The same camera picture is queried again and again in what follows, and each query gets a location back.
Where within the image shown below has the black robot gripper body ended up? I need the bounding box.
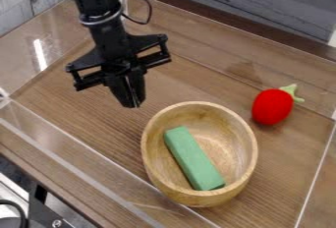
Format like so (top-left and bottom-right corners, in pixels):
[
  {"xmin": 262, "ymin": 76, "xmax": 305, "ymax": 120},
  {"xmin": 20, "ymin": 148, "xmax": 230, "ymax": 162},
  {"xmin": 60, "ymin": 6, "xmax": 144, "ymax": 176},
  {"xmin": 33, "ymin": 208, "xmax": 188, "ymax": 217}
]
[{"xmin": 65, "ymin": 17, "xmax": 170, "ymax": 90}]

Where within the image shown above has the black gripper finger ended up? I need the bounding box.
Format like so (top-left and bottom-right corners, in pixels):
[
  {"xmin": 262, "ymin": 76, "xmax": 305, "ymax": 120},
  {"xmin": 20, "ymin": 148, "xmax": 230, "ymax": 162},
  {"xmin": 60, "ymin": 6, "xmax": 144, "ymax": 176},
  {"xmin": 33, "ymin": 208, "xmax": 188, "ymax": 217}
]
[
  {"xmin": 105, "ymin": 75, "xmax": 138, "ymax": 108},
  {"xmin": 126, "ymin": 66, "xmax": 145, "ymax": 107}
]

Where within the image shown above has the green rectangular block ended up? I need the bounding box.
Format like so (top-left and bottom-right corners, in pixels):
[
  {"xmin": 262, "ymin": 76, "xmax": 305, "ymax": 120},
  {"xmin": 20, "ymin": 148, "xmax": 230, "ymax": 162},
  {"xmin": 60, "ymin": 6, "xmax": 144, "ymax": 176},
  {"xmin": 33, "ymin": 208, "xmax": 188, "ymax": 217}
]
[{"xmin": 162, "ymin": 127, "xmax": 225, "ymax": 191}]

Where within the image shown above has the light wooden oval bowl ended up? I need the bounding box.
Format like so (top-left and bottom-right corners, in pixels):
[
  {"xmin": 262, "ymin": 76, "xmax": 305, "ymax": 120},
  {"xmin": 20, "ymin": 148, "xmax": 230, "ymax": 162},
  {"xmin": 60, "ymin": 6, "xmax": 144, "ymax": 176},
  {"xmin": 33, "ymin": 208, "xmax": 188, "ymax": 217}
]
[{"xmin": 140, "ymin": 101, "xmax": 258, "ymax": 207}]

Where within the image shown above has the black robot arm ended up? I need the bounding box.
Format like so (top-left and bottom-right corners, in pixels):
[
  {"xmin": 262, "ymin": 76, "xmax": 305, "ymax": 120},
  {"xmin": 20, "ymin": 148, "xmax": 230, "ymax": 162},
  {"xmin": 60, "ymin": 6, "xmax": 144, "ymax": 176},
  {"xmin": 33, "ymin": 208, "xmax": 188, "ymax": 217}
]
[{"xmin": 65, "ymin": 0, "xmax": 170, "ymax": 108}]

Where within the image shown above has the red plush strawberry toy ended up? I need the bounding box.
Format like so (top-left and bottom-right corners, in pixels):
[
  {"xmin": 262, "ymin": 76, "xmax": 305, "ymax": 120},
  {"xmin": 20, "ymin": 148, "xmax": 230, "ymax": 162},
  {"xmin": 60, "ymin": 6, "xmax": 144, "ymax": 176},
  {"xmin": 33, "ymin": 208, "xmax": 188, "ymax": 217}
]
[{"xmin": 252, "ymin": 84, "xmax": 304, "ymax": 126}]

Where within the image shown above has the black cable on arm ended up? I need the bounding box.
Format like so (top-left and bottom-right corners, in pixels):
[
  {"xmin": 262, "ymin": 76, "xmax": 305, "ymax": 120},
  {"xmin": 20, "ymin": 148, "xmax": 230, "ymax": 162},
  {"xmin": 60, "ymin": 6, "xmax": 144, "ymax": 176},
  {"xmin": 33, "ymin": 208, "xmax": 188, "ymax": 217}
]
[{"xmin": 120, "ymin": 0, "xmax": 153, "ymax": 26}]

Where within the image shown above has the clear acrylic tray wall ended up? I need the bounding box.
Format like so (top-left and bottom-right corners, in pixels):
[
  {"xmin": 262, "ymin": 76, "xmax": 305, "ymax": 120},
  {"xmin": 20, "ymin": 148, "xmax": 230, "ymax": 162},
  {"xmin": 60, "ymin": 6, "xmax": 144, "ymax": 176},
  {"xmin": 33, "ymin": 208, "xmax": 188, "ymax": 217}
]
[{"xmin": 0, "ymin": 0, "xmax": 336, "ymax": 228}]

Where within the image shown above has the black table leg bracket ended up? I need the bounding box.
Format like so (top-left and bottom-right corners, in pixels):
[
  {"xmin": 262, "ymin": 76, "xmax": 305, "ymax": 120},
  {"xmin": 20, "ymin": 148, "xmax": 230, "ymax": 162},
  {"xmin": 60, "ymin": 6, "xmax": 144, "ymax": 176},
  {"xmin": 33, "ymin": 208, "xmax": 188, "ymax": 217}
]
[{"xmin": 0, "ymin": 181, "xmax": 77, "ymax": 228}]

